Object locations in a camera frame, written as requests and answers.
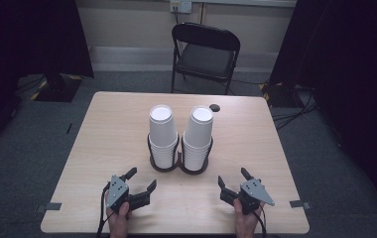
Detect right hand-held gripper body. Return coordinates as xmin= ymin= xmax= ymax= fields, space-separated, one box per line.
xmin=237 ymin=178 xmax=276 ymax=215

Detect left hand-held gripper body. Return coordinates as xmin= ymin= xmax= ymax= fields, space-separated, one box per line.
xmin=105 ymin=175 xmax=133 ymax=213

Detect black double cup holder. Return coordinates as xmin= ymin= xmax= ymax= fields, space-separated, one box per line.
xmin=146 ymin=132 xmax=215 ymax=176

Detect stack of white paper cups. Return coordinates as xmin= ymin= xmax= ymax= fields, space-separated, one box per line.
xmin=148 ymin=104 xmax=181 ymax=171
xmin=182 ymin=105 xmax=215 ymax=173

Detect person's left hand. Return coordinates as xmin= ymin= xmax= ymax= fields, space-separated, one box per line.
xmin=104 ymin=192 xmax=133 ymax=238

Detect person's right hand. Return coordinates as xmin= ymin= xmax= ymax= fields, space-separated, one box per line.
xmin=232 ymin=197 xmax=266 ymax=238

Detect grey floor tape strip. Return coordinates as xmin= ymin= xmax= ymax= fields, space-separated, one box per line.
xmin=289 ymin=199 xmax=313 ymax=211
xmin=34 ymin=201 xmax=63 ymax=213

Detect black stand base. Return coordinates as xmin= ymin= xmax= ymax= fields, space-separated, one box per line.
xmin=30 ymin=72 xmax=85 ymax=103
xmin=258 ymin=81 xmax=311 ymax=109

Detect black folding chair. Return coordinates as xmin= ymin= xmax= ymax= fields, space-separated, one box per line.
xmin=170 ymin=22 xmax=242 ymax=96

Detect dark curtain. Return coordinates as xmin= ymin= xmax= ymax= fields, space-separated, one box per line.
xmin=0 ymin=0 xmax=95 ymax=157
xmin=268 ymin=0 xmax=377 ymax=221

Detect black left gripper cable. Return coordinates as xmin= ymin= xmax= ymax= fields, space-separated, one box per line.
xmin=95 ymin=183 xmax=115 ymax=238

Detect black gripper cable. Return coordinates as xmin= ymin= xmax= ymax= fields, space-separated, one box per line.
xmin=251 ymin=205 xmax=268 ymax=238
xmin=95 ymin=183 xmax=115 ymax=238

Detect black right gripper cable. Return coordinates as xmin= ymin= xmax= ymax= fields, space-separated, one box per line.
xmin=251 ymin=205 xmax=268 ymax=238

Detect black floor cables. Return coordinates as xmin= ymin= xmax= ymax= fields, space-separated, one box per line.
xmin=271 ymin=83 xmax=320 ymax=131

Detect black socket cable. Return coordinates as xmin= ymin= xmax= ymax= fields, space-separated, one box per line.
xmin=173 ymin=5 xmax=182 ymax=26

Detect white wall socket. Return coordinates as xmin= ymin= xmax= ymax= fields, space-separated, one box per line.
xmin=169 ymin=0 xmax=193 ymax=15

